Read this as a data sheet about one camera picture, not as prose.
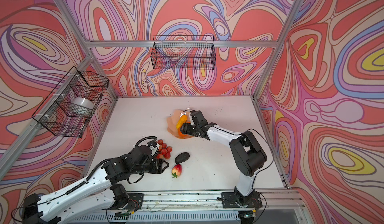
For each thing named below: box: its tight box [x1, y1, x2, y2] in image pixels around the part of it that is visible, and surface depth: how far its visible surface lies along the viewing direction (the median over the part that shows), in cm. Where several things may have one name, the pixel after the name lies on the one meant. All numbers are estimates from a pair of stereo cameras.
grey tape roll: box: [69, 97, 94, 117], surface depth 74 cm
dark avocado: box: [174, 152, 190, 164], surface depth 86 cm
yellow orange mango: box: [176, 114, 188, 130], surface depth 101 cm
